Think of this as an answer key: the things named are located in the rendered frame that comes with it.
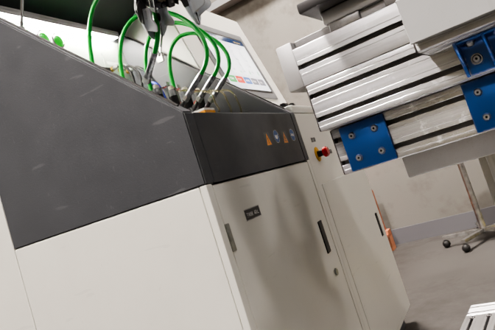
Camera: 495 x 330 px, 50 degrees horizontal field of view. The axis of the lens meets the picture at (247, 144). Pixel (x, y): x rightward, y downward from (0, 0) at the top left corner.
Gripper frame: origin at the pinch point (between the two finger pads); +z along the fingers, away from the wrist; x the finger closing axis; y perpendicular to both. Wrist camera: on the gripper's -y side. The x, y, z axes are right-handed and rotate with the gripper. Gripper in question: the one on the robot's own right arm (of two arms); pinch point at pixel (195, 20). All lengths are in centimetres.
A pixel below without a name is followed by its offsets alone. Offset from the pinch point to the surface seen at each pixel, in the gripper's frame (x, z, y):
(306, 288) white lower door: 0, 77, 7
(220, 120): -18.1, 31.3, 6.9
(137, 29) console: 36, -21, -41
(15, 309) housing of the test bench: -34, 59, -56
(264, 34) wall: 305, -77, -84
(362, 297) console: 42, 94, 7
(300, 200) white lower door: 17, 56, 7
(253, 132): -1.8, 35.0, 6.9
